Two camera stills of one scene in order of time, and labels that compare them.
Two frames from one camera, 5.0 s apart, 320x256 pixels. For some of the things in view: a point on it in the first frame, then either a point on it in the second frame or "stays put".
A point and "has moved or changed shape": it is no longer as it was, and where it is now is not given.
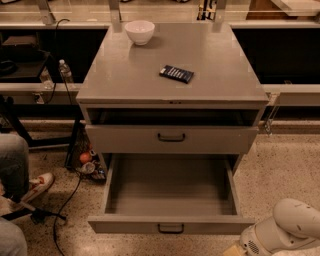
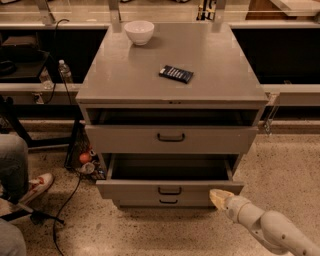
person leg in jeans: (14, 165) stays put
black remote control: (176, 74) stays put
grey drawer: (170, 194) has moved or changed shape
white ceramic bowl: (139, 31) stays put
